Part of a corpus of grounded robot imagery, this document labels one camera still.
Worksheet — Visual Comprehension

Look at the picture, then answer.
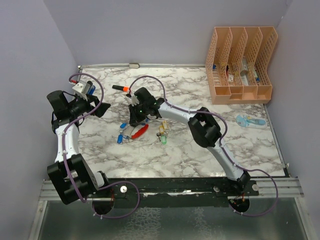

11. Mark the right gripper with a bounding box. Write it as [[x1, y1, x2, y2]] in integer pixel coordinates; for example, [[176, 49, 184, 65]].
[[127, 102, 148, 126]]

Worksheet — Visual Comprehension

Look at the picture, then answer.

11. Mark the blue tag key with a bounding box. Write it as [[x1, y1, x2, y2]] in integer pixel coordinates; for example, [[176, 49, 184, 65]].
[[117, 134, 123, 144]]

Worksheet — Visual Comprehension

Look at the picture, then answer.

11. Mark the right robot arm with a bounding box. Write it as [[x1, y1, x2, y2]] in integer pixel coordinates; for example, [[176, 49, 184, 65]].
[[128, 87, 250, 196]]

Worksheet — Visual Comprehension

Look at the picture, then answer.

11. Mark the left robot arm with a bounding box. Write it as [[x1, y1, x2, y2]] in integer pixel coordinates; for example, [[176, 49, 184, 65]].
[[47, 90, 111, 205]]

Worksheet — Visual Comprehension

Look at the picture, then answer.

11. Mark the blue tag on holder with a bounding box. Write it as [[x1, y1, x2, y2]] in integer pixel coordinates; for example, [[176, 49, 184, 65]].
[[120, 123, 127, 129]]

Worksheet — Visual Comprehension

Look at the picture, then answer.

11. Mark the blue stapler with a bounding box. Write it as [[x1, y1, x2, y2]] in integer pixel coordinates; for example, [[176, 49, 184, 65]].
[[88, 85, 96, 95]]

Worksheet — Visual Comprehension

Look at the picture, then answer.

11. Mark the yellow tag key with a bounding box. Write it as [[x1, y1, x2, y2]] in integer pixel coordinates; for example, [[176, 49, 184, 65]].
[[156, 125, 165, 137], [162, 120, 170, 131]]

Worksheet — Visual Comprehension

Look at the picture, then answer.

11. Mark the orange black highlighter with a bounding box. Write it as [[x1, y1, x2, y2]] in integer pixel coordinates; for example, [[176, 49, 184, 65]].
[[112, 85, 129, 92]]

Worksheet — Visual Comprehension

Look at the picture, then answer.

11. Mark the green tag key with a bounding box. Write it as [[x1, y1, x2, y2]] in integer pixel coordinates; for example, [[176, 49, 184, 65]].
[[158, 134, 167, 145]]

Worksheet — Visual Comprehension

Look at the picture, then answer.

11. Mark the white table edge clip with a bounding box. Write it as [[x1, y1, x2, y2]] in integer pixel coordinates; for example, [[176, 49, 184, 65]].
[[128, 63, 140, 69]]

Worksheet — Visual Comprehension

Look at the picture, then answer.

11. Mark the light blue packaged item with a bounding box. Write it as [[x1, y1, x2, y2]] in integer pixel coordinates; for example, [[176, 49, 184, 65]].
[[235, 114, 268, 129]]

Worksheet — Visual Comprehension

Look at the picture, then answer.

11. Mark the peach plastic file organizer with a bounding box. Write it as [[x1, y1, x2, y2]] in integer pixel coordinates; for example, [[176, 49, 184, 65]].
[[205, 26, 278, 105]]

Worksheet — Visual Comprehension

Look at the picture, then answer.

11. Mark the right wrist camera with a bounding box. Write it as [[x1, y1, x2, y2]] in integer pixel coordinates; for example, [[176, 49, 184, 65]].
[[131, 94, 140, 106]]

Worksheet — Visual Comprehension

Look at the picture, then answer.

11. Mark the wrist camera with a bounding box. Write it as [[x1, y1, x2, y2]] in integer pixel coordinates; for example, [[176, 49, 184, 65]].
[[131, 94, 140, 106], [72, 80, 93, 99]]

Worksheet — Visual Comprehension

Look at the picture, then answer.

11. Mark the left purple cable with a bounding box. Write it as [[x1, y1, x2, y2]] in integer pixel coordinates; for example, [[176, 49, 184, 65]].
[[62, 73, 141, 220]]

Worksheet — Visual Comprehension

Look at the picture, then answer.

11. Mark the purple cable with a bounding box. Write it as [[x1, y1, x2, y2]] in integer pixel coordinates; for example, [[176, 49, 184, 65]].
[[126, 75, 280, 218], [62, 73, 141, 220]]

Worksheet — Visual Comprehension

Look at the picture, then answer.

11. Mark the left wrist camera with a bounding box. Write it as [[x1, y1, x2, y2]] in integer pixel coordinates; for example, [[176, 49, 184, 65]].
[[72, 80, 93, 99]]

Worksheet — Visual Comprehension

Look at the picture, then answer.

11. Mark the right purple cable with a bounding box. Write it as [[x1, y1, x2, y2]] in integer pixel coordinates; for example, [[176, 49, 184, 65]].
[[126, 75, 280, 218]]

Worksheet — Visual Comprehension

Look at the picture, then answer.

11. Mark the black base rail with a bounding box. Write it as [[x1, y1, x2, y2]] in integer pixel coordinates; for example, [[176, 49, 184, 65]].
[[88, 177, 259, 209]]

